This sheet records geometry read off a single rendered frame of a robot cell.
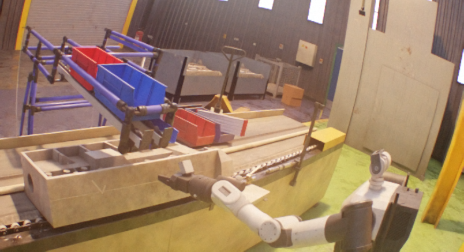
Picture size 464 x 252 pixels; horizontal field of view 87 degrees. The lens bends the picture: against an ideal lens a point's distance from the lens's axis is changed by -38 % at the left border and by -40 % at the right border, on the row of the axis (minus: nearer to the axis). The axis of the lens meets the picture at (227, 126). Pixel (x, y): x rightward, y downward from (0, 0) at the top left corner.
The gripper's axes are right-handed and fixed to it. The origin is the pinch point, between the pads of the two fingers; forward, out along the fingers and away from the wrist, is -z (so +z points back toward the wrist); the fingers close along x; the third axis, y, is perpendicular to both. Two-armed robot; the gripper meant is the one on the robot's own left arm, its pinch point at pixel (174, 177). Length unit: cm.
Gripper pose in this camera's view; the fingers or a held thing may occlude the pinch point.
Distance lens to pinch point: 136.1
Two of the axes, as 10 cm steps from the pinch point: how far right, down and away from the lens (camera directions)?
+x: 5.8, -0.8, 8.1
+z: 8.1, 1.8, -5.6
